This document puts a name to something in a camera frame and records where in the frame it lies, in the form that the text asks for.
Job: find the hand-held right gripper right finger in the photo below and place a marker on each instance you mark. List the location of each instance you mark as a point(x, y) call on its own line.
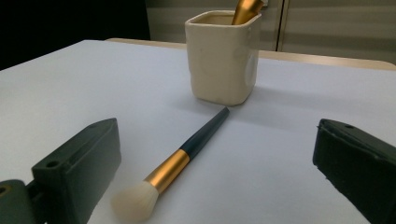
point(358, 168)

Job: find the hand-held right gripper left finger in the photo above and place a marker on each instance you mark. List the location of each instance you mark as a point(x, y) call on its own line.
point(77, 174)

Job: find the small makeup brush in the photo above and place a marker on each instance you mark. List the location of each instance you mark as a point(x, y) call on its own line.
point(168, 171)

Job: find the cream square cup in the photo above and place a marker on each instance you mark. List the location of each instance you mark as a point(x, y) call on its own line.
point(218, 62)

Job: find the large makeup brush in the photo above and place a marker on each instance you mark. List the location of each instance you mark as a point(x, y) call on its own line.
point(246, 11)

